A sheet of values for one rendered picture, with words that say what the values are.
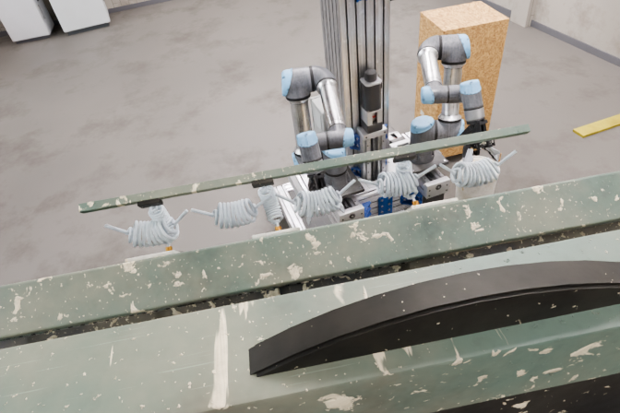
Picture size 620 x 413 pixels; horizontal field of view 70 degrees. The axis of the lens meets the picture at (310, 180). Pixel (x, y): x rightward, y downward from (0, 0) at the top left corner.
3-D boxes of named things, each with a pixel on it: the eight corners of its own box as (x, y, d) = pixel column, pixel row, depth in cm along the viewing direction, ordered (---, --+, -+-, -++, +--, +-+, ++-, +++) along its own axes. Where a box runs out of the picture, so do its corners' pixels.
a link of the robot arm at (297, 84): (325, 175, 221) (313, 70, 192) (295, 180, 221) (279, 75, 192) (322, 163, 231) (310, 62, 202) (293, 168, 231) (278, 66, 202)
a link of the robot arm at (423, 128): (409, 135, 242) (410, 113, 234) (434, 134, 240) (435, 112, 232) (410, 147, 233) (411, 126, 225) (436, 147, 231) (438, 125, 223)
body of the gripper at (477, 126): (479, 152, 174) (474, 122, 171) (467, 149, 182) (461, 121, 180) (495, 147, 175) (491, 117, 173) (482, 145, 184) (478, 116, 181)
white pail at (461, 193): (478, 185, 370) (486, 140, 340) (502, 208, 348) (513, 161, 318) (445, 197, 364) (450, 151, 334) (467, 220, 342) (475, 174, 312)
